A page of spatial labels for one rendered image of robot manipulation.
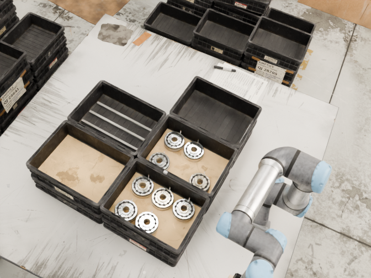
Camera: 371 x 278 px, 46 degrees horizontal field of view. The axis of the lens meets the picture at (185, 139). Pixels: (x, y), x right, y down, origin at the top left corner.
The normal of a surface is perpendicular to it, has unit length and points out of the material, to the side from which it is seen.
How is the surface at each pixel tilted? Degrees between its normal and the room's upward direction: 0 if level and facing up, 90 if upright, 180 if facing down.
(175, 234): 0
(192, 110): 0
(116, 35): 1
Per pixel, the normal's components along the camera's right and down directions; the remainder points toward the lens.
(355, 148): 0.10, -0.53
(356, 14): -0.36, 0.55
